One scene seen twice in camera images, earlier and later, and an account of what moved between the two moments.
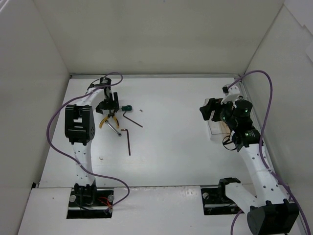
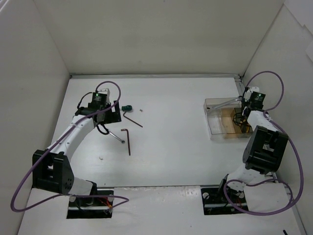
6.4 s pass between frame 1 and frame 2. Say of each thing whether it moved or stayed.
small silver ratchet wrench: moved
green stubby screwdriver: stayed
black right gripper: moved
